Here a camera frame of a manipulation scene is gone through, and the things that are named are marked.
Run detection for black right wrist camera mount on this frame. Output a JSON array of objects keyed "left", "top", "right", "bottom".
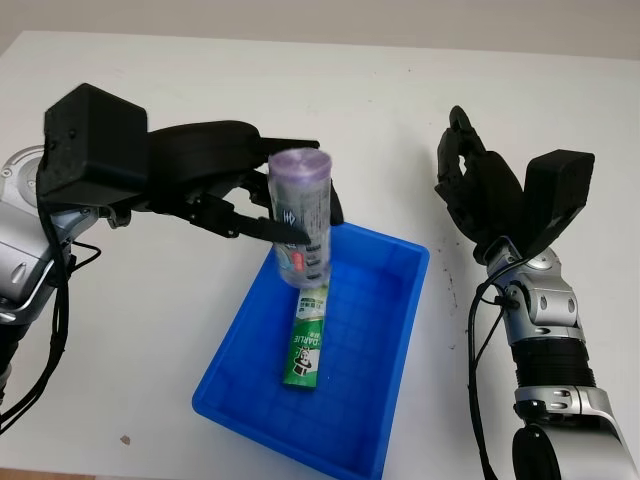
[{"left": 522, "top": 148, "right": 596, "bottom": 259}]

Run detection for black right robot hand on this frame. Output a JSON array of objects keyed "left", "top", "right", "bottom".
[{"left": 433, "top": 104, "right": 526, "bottom": 256}]

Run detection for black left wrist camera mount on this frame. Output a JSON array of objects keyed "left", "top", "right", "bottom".
[{"left": 37, "top": 83, "right": 150, "bottom": 209}]

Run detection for blue plastic tray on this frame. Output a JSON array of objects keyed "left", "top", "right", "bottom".
[{"left": 191, "top": 223, "right": 431, "bottom": 480}]

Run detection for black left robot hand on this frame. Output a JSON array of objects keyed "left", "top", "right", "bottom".
[{"left": 107, "top": 119, "right": 345, "bottom": 246}]

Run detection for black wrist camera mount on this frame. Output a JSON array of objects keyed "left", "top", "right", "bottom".
[
  {"left": 37, "top": 83, "right": 150, "bottom": 209},
  {"left": 522, "top": 148, "right": 596, "bottom": 259}
]

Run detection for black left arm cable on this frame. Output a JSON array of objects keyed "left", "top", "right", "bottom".
[{"left": 0, "top": 199, "right": 104, "bottom": 436}]

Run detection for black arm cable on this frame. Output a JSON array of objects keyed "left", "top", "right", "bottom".
[
  {"left": 0, "top": 199, "right": 104, "bottom": 436},
  {"left": 464, "top": 259, "right": 526, "bottom": 480}
]

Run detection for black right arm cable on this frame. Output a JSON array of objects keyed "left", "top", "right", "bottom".
[{"left": 464, "top": 259, "right": 526, "bottom": 480}]

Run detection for green toothpaste box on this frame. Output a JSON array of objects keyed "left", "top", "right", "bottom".
[{"left": 282, "top": 279, "right": 331, "bottom": 394}]

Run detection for clear purple-capped cylinder pack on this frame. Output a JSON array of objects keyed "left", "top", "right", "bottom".
[{"left": 267, "top": 148, "right": 335, "bottom": 290}]

